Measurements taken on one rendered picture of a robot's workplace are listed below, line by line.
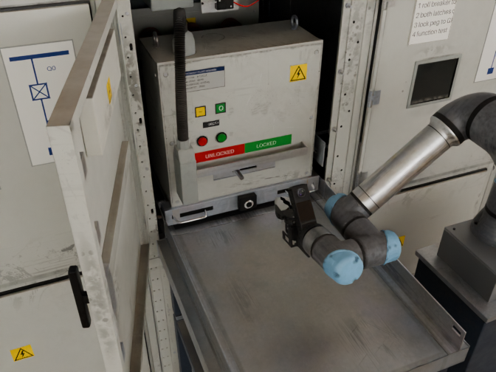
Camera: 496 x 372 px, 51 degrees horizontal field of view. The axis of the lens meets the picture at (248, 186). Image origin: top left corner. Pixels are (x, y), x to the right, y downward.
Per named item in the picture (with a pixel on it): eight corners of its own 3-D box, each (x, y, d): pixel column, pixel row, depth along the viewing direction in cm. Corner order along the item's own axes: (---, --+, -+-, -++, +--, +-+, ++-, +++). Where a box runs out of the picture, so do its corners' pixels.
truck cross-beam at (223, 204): (318, 190, 179) (319, 175, 175) (166, 226, 162) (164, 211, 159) (311, 182, 183) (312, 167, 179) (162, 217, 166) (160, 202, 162)
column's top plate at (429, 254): (487, 229, 182) (488, 225, 181) (565, 291, 158) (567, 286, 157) (414, 254, 172) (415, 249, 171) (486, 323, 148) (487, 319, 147)
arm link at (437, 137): (466, 66, 123) (312, 203, 129) (500, 85, 114) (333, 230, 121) (480, 96, 130) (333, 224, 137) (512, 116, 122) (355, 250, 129)
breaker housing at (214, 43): (311, 178, 177) (324, 39, 149) (170, 211, 161) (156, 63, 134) (255, 115, 215) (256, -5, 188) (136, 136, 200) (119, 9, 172)
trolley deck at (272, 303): (464, 361, 130) (470, 345, 127) (235, 452, 111) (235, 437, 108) (331, 209, 182) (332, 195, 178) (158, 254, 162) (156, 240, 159)
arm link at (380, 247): (379, 212, 124) (340, 221, 120) (407, 242, 116) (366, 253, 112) (373, 237, 129) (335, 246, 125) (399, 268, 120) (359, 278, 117)
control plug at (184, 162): (199, 202, 149) (195, 150, 139) (183, 207, 148) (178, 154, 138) (191, 188, 155) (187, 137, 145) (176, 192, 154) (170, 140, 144)
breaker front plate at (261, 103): (311, 180, 176) (324, 43, 148) (173, 212, 161) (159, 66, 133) (309, 178, 177) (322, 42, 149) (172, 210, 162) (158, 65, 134)
